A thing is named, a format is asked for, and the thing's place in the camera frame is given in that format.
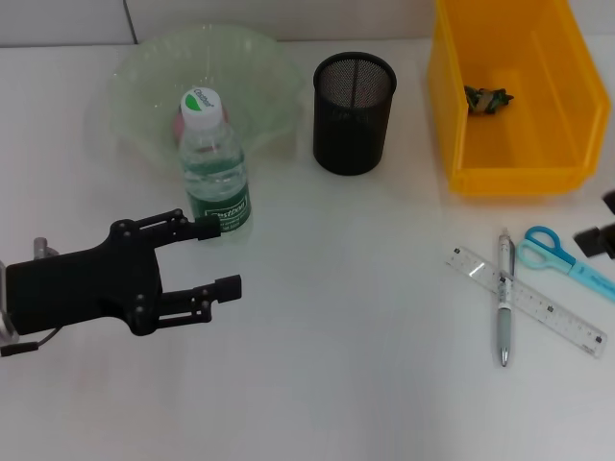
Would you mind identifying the transparent plastic ruler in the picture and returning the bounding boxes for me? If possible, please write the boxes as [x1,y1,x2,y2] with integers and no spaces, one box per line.
[444,245,607,359]

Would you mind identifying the clear green-label water bottle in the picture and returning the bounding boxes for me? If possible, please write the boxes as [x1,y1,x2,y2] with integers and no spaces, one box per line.
[178,85,254,244]

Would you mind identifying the pink toy peach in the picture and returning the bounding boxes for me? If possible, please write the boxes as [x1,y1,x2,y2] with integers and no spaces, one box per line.
[171,108,230,143]

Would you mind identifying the black mesh pen holder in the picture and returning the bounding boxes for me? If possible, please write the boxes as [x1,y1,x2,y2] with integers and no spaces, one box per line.
[311,51,399,177]

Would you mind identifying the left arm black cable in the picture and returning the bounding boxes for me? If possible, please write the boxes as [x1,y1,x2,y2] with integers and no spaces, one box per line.
[0,326,63,357]

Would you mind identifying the green translucent fruit bowl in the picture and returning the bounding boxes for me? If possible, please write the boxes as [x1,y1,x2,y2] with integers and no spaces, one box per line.
[108,23,308,164]

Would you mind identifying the blue-handled scissors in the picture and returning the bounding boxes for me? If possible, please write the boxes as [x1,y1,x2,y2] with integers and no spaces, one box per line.
[516,225,615,303]

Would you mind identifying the grey ballpoint pen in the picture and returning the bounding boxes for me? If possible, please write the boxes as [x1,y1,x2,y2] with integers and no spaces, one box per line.
[497,229,518,369]

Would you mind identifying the green plastic wrapper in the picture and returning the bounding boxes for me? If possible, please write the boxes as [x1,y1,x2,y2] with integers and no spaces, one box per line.
[463,85,515,116]

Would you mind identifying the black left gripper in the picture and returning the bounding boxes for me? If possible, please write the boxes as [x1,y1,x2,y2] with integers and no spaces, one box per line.
[4,208,242,337]

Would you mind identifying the yellow plastic bin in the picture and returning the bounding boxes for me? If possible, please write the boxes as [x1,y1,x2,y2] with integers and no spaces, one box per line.
[426,0,612,197]

